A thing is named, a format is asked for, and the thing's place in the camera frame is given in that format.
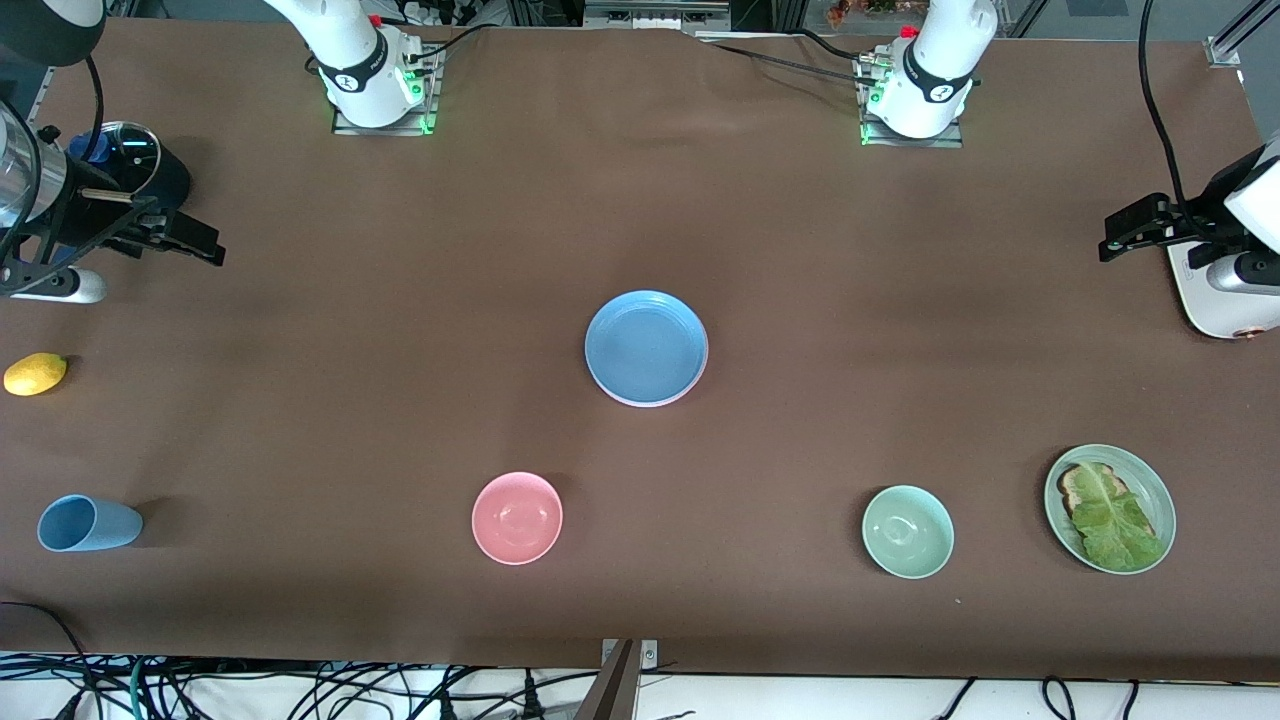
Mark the blue plate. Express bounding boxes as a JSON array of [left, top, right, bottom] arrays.
[[585, 290, 709, 406]]

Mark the dark blue saucepan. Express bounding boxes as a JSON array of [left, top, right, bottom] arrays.
[[70, 122, 191, 219]]

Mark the glass lid with blue knob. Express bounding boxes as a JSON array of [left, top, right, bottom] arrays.
[[68, 122, 161, 193]]

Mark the white toaster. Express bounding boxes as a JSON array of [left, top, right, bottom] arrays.
[[1168, 240, 1280, 341]]

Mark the yellow lemon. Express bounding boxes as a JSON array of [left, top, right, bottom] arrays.
[[3, 352, 68, 397]]

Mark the green plate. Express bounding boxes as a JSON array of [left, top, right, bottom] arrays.
[[1044, 444, 1177, 576]]

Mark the toast slice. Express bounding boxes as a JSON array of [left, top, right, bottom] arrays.
[[1057, 462, 1156, 541]]

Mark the blue cup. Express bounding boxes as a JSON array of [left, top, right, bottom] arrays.
[[37, 494, 143, 553]]

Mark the green lettuce leaf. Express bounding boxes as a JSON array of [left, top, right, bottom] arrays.
[[1070, 463, 1166, 573]]

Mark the mint green bowl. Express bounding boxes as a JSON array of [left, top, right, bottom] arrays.
[[862, 485, 955, 580]]

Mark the pink bowl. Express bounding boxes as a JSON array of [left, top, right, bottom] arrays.
[[472, 472, 564, 566]]

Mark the brown table cloth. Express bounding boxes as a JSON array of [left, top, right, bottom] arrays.
[[0, 15, 1280, 683]]

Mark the aluminium frame profile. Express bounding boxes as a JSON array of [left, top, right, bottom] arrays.
[[1205, 0, 1280, 69]]

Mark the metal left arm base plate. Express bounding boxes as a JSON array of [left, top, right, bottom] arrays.
[[858, 55, 964, 149]]

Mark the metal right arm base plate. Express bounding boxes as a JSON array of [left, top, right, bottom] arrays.
[[332, 45, 441, 136]]

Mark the black right base cable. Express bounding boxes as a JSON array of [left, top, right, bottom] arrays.
[[405, 20, 501, 63]]

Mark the black base cable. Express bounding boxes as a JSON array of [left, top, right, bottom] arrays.
[[700, 28, 873, 86], [405, 20, 501, 63]]

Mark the black floor cable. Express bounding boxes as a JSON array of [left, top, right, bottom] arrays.
[[0, 600, 101, 720]]

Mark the black left base cable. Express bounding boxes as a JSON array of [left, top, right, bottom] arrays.
[[700, 28, 873, 86]]

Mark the metal table edge bracket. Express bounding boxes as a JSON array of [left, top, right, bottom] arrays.
[[600, 638, 659, 720]]

